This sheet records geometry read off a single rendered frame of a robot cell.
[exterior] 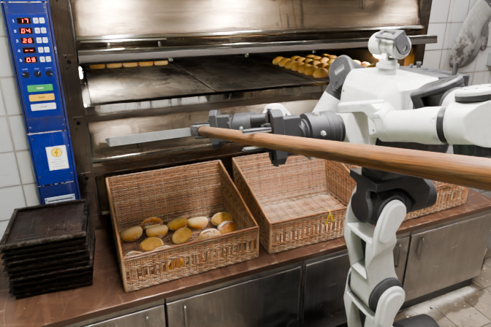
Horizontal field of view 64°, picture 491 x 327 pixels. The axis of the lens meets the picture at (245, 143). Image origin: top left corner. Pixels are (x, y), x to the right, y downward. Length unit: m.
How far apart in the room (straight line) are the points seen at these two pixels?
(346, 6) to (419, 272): 1.43
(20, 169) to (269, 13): 1.30
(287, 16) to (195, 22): 0.46
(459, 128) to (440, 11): 1.87
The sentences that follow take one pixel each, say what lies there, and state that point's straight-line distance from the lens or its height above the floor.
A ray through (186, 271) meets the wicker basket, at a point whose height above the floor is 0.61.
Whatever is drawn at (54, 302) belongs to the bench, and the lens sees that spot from 1.69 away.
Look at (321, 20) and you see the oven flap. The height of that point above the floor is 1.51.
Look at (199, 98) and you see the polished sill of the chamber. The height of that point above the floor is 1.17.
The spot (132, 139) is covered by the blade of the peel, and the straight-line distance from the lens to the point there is 1.30.
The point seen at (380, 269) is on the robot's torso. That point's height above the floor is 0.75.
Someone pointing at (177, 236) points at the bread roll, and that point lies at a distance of 1.79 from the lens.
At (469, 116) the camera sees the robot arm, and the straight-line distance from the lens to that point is 0.79.
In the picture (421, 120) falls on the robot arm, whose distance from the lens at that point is 0.81.
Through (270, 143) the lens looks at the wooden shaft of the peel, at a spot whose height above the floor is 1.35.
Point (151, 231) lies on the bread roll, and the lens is 1.85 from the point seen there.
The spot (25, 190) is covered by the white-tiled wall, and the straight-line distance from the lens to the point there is 1.96.
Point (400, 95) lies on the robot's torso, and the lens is 1.12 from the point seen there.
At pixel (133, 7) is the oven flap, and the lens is 1.80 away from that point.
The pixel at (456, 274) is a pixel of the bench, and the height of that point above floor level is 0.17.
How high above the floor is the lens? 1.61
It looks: 20 degrees down
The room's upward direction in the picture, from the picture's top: straight up
